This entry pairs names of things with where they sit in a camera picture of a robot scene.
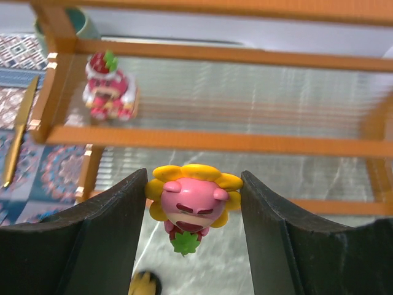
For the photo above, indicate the orange wooden two-tier shelf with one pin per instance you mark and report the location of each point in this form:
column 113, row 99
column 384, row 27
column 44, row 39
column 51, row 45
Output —
column 316, row 128

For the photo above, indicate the patterned blue placemat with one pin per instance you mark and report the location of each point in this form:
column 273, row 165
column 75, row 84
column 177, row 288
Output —
column 46, row 178

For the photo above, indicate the yellow duck toy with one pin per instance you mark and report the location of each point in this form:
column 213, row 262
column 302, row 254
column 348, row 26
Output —
column 145, row 283

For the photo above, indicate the teal ceramic mug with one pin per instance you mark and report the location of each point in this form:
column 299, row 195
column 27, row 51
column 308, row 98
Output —
column 82, row 23

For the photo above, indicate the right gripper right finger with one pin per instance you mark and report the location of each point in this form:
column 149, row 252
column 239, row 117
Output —
column 292, row 251

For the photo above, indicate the pink flower bear toy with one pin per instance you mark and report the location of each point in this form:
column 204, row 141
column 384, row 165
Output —
column 190, row 200

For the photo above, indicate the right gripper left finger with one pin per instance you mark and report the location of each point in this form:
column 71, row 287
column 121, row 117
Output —
column 87, row 249

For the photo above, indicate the pink bear strawberry cake toy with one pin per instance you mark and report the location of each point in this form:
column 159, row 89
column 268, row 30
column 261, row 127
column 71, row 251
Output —
column 110, row 93

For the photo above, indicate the gold knife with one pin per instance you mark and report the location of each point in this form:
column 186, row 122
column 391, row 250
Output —
column 20, row 123

